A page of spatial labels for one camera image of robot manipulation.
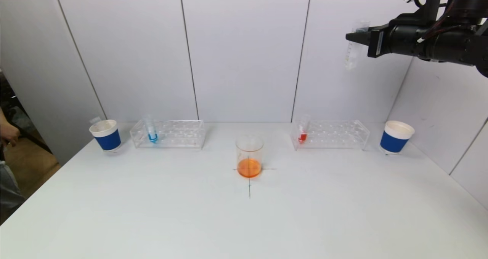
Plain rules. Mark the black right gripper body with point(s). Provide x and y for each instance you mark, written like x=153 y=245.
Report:
x=377 y=40

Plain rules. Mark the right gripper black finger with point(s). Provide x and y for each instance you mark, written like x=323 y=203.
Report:
x=358 y=38

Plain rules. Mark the test tube with yellow pigment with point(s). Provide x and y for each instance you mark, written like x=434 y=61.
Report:
x=351 y=55

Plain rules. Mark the clear acrylic test tube rack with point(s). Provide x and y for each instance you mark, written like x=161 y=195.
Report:
x=179 y=135
x=331 y=135

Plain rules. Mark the test tube with red pigment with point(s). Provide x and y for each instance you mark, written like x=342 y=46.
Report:
x=302 y=137

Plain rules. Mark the clear glass beaker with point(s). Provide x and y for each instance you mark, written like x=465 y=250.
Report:
x=249 y=167

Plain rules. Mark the test tube with blue pigment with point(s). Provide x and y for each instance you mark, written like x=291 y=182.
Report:
x=152 y=138

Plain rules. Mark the bare hand of person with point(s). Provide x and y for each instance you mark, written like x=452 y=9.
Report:
x=8 y=133

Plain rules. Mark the white paper cup blue sleeve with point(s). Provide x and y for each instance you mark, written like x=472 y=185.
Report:
x=108 y=141
x=393 y=141

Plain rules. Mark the grey trousers of person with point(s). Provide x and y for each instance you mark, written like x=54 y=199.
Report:
x=7 y=190

